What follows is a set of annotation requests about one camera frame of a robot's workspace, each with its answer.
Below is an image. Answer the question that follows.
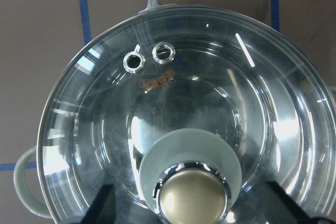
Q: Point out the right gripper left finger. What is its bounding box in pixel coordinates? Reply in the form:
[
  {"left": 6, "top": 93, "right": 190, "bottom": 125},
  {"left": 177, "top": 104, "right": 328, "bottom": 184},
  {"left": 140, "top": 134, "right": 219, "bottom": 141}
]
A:
[{"left": 65, "top": 184, "right": 116, "bottom": 223}]

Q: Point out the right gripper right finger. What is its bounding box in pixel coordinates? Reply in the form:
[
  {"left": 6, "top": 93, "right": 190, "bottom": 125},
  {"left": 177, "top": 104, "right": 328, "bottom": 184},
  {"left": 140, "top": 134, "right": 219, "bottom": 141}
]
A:
[{"left": 265, "top": 182, "right": 331, "bottom": 224}]

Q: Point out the glass pot lid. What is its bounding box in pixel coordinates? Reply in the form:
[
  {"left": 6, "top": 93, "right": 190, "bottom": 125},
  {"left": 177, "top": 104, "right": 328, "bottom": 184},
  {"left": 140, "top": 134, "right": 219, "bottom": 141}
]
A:
[{"left": 36, "top": 5, "right": 336, "bottom": 224}]

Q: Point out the pale green cooking pot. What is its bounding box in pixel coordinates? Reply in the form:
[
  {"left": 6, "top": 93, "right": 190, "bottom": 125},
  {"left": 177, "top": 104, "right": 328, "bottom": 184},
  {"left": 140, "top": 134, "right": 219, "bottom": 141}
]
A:
[{"left": 13, "top": 0, "right": 336, "bottom": 218}]

